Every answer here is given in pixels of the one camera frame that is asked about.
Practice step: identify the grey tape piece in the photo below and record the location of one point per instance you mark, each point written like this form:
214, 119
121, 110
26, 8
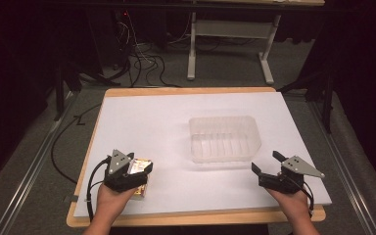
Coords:
71, 198

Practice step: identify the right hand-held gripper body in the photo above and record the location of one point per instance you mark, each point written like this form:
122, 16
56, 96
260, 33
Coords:
287, 181

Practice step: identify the wooden table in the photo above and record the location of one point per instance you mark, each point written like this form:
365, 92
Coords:
189, 220

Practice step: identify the metal floor rail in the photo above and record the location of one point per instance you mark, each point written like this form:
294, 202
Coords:
36, 163
339, 169

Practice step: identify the person's right hand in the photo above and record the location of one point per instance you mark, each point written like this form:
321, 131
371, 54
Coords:
290, 204

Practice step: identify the small gold printed packet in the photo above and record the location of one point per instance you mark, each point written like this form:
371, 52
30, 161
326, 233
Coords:
140, 166

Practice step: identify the clear plastic container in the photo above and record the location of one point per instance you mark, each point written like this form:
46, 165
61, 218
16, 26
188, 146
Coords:
225, 140

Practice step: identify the black metal stand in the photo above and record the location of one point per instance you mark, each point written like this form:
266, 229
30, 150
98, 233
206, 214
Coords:
326, 98
60, 88

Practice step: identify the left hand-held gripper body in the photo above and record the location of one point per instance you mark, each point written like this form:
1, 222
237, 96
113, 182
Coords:
124, 181

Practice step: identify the white metal desk frame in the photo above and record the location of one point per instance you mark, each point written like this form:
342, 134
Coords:
231, 29

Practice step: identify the white sheet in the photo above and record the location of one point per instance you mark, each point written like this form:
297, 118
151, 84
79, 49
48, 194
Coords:
176, 130

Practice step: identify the person's left hand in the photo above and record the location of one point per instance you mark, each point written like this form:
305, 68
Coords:
112, 200

